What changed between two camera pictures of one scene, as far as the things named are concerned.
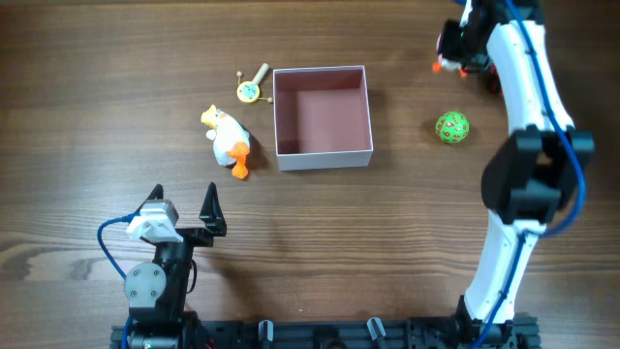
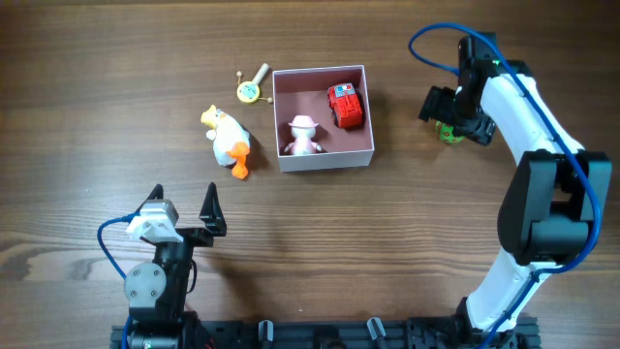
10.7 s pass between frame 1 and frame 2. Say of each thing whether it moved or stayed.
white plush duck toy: stayed
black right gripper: moved
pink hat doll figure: moved
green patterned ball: stayed
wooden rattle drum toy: stayed
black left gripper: stayed
